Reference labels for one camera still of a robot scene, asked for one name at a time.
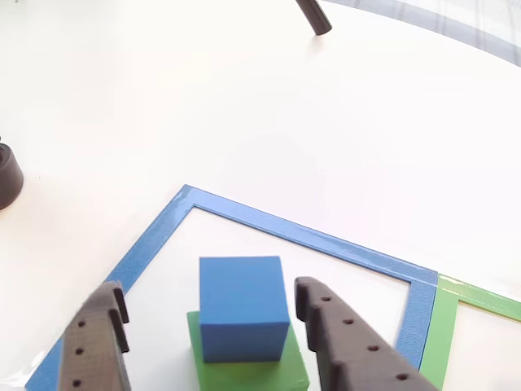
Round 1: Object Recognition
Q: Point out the green cube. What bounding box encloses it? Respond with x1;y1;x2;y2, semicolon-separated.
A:
186;310;311;391

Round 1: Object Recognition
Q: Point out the small blue cube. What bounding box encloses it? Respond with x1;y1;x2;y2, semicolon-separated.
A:
198;255;291;364

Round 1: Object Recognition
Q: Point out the black tripod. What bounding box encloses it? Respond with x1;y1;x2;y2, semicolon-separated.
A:
295;0;334;37

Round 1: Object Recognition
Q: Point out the green square frame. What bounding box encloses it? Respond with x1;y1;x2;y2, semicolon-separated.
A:
418;273;521;391

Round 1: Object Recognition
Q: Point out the blue square frame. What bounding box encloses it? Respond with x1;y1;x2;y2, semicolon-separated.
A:
24;183;440;391

